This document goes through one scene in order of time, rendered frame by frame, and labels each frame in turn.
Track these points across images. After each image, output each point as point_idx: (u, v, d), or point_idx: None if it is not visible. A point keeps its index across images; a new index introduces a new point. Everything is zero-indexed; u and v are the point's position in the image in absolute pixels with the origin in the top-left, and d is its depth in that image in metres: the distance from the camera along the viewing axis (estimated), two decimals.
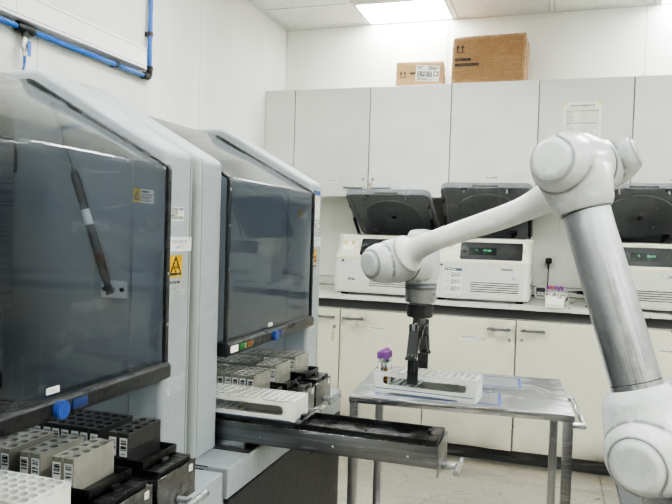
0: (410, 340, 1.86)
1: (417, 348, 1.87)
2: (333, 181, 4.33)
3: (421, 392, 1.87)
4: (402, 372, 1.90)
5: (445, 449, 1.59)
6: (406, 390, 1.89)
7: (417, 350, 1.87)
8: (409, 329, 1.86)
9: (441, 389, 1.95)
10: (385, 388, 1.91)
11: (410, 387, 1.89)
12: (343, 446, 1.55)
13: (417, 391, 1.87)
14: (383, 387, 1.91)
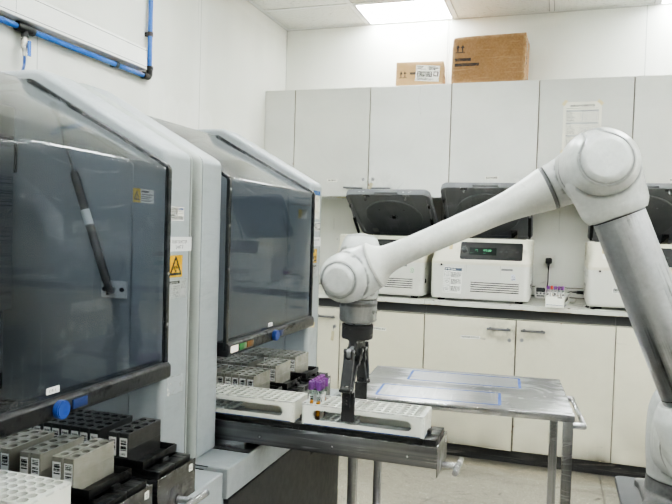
0: (345, 368, 1.54)
1: (353, 378, 1.55)
2: (333, 181, 4.33)
3: (358, 430, 1.55)
4: (336, 405, 1.58)
5: (445, 449, 1.59)
6: (340, 427, 1.57)
7: (353, 380, 1.55)
8: (344, 355, 1.54)
9: (383, 424, 1.64)
10: (315, 424, 1.59)
11: (345, 423, 1.57)
12: (342, 446, 1.55)
13: (354, 429, 1.56)
14: (313, 424, 1.59)
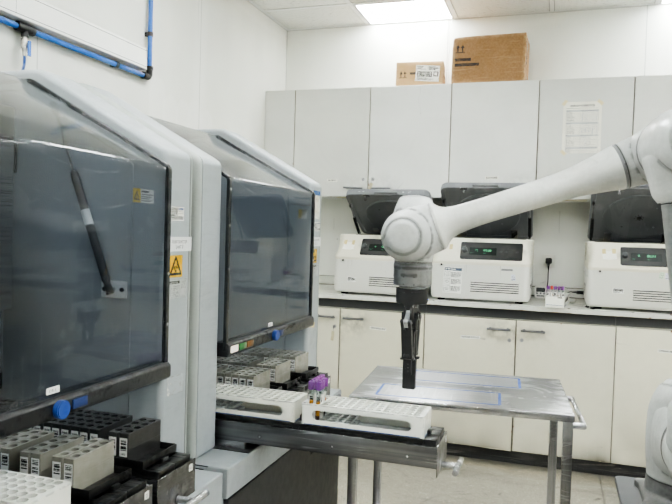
0: (416, 333, 1.61)
1: None
2: (333, 181, 4.33)
3: (358, 430, 1.55)
4: (336, 405, 1.58)
5: (445, 449, 1.59)
6: (340, 427, 1.57)
7: None
8: (420, 320, 1.61)
9: (383, 424, 1.64)
10: (315, 425, 1.59)
11: (345, 423, 1.57)
12: (342, 446, 1.55)
13: (354, 429, 1.56)
14: (313, 424, 1.59)
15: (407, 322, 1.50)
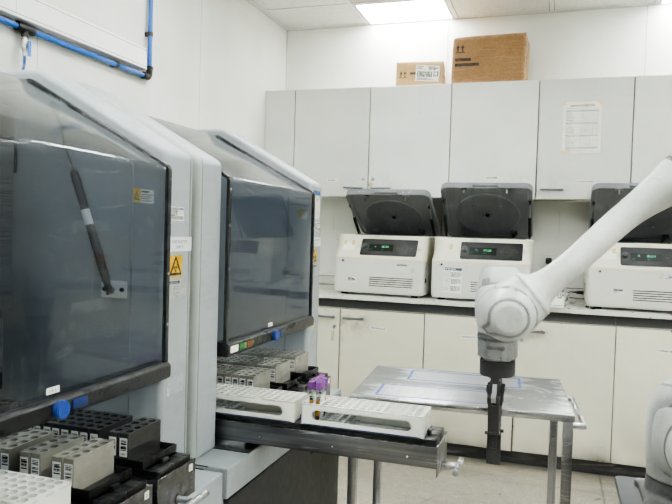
0: None
1: None
2: (333, 181, 4.33)
3: (358, 430, 1.55)
4: (336, 405, 1.58)
5: (445, 449, 1.59)
6: (340, 427, 1.57)
7: None
8: None
9: (383, 424, 1.64)
10: (315, 424, 1.59)
11: (345, 423, 1.57)
12: (342, 446, 1.55)
13: (354, 429, 1.56)
14: (313, 424, 1.59)
15: (495, 398, 1.44)
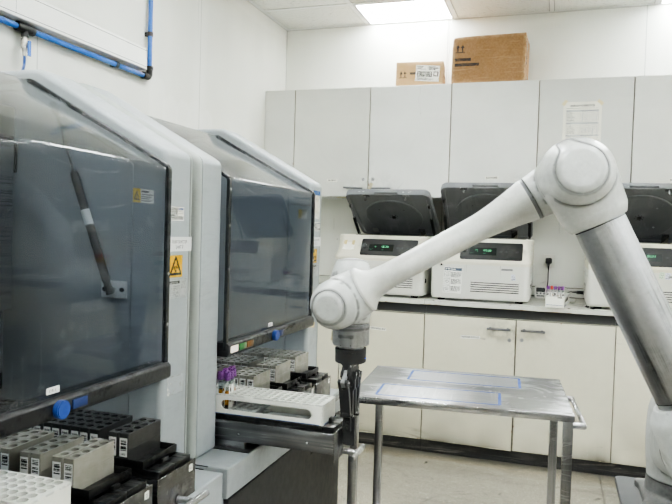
0: (357, 389, 1.66)
1: None
2: (333, 181, 4.33)
3: (263, 418, 1.63)
4: (243, 395, 1.66)
5: None
6: (246, 415, 1.64)
7: None
8: (360, 377, 1.66)
9: (291, 413, 1.71)
10: (224, 413, 1.66)
11: (251, 411, 1.64)
12: (248, 433, 1.62)
13: (259, 417, 1.63)
14: (222, 413, 1.66)
15: (344, 383, 1.55)
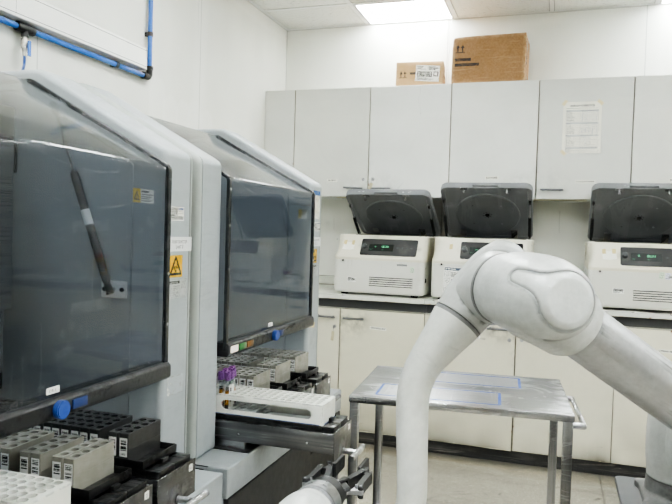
0: (366, 487, 1.40)
1: (357, 474, 1.43)
2: (333, 181, 4.33)
3: (263, 418, 1.63)
4: (243, 395, 1.66)
5: (348, 436, 1.67)
6: (246, 415, 1.64)
7: (359, 473, 1.44)
8: (363, 495, 1.37)
9: (291, 413, 1.71)
10: (224, 413, 1.66)
11: (251, 411, 1.64)
12: (248, 433, 1.62)
13: (259, 417, 1.63)
14: (222, 413, 1.66)
15: (302, 485, 1.40)
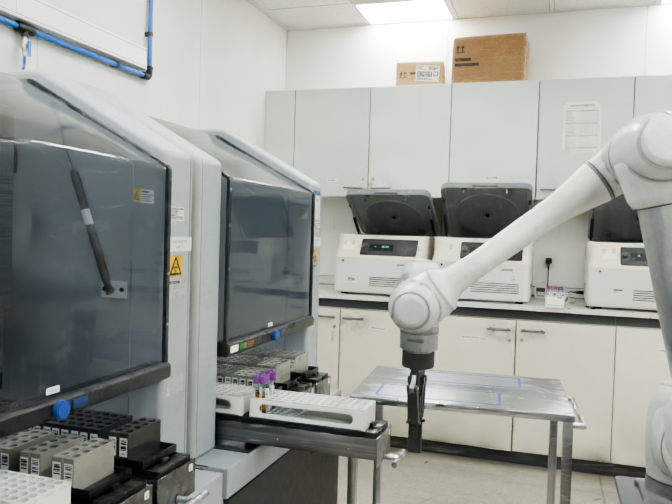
0: (422, 394, 1.61)
1: None
2: (333, 181, 4.33)
3: (302, 423, 1.60)
4: (282, 399, 1.63)
5: (388, 442, 1.63)
6: (285, 420, 1.61)
7: None
8: (426, 382, 1.61)
9: (329, 417, 1.68)
10: (262, 418, 1.63)
11: (291, 416, 1.61)
12: (287, 438, 1.59)
13: (299, 422, 1.60)
14: None
15: (413, 388, 1.50)
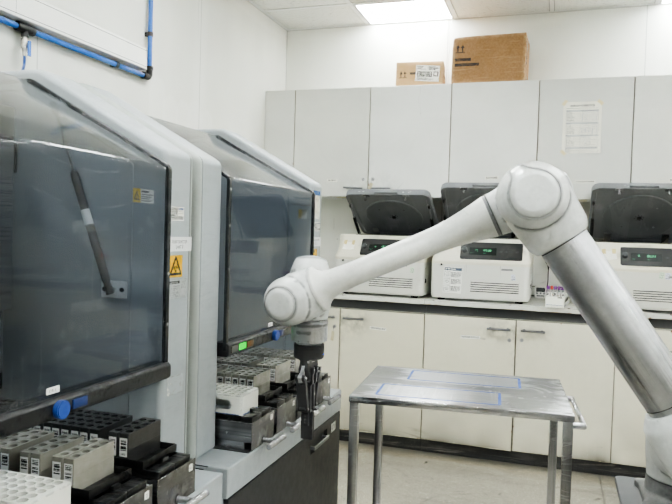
0: (316, 384, 1.69)
1: None
2: (333, 181, 4.33)
3: None
4: None
5: (271, 426, 1.73)
6: None
7: None
8: (320, 372, 1.70)
9: (218, 404, 1.78)
10: None
11: None
12: None
13: None
14: None
15: (301, 378, 1.58)
